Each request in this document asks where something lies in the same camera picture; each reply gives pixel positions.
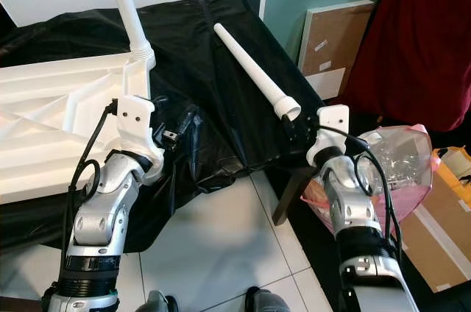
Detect clear plastic bag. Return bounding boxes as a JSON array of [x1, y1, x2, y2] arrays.
[[357, 127, 433, 195]]

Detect grey robot foot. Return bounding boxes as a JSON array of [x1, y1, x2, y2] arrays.
[[244, 286, 291, 312], [144, 290, 179, 312]]

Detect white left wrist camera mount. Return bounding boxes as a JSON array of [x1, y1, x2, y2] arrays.
[[118, 95, 166, 184]]

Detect grey robot left foot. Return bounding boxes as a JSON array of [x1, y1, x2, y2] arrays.
[[144, 290, 179, 312]]

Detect pink plastic bag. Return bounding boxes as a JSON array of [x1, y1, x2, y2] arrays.
[[302, 124, 433, 232]]

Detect brown board with white frame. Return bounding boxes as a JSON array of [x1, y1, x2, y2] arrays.
[[297, 0, 376, 101]]

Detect dark red fabric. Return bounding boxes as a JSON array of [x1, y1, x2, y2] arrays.
[[339, 0, 471, 132]]

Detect grey robot right foot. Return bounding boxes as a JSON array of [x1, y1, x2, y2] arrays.
[[244, 286, 291, 312]]

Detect white plastic table top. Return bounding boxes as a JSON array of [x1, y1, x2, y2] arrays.
[[0, 53, 157, 206]]

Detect black plastic table cover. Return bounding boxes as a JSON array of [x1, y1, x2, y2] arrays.
[[0, 0, 328, 250]]

